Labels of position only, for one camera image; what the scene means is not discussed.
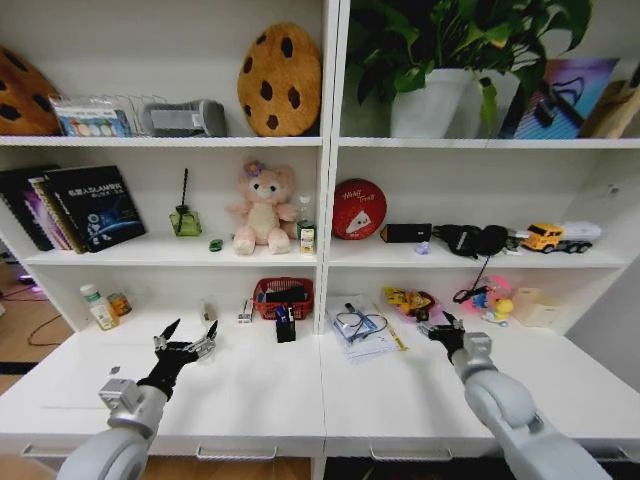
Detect yellow toy truck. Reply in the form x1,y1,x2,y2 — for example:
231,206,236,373
519,220,604,255

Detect box with coloured dots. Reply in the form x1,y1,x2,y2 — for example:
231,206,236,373
49,94,134,138

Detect colourful framed print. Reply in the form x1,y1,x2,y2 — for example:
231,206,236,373
498,57,621,140

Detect black plain book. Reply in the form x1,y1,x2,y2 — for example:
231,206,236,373
0,165,60,252

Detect black book with earth print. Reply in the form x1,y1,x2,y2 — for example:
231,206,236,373
43,165,148,254

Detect small amber jar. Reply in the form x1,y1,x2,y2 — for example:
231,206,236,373
106,292,134,318

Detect black items in basket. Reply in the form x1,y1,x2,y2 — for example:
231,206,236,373
257,284,309,305

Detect clear document bag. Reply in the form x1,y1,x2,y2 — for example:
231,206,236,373
326,294,410,363

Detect red round tin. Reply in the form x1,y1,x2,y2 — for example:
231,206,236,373
331,178,388,241

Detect thin black cable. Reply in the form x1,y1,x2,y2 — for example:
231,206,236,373
452,253,495,305

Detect beige cardboard box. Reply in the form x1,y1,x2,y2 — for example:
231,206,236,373
511,286,562,329

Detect white bottle green cap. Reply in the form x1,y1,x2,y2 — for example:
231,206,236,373
79,283,121,332

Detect green leafy plant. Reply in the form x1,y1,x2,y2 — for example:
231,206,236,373
347,0,595,137

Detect silver drawer handle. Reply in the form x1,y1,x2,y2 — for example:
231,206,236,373
368,443,454,462
21,441,72,459
196,441,279,461

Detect white plant pot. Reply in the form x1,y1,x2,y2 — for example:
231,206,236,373
389,68,475,140

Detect red plastic basket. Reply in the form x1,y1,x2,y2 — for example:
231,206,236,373
251,277,315,322

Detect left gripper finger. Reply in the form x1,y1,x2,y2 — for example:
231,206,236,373
187,319,220,360
152,318,182,351

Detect colourful duck toy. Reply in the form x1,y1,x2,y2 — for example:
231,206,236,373
467,274,517,329

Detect white shelf unit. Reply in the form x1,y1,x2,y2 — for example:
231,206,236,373
0,0,640,480

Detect purple spiral book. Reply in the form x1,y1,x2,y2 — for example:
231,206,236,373
22,175,76,252

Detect pink plush toy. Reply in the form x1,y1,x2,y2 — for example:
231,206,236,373
225,159,300,256

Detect black round case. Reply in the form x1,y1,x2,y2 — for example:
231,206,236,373
473,224,510,257

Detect light wooden object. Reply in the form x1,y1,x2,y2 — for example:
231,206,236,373
578,62,640,140

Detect black feather pen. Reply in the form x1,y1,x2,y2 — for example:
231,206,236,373
175,167,191,235

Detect black pouch with strap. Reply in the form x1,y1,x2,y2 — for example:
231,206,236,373
431,224,484,260

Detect clear bottle with green label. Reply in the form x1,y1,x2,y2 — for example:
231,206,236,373
296,193,317,241

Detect black cable loop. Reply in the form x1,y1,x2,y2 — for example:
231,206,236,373
333,310,389,344

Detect grey ribbed device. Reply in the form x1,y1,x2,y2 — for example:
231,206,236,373
142,98,229,138

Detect yellow snack bag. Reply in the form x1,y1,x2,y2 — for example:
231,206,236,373
382,285,442,322

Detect black rectangular box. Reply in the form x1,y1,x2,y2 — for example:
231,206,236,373
380,222,433,245

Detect brown cookie plush pillow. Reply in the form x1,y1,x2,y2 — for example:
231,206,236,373
237,22,323,138
0,44,64,137

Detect green glass ink bottle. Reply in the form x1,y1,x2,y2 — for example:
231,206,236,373
168,204,204,238

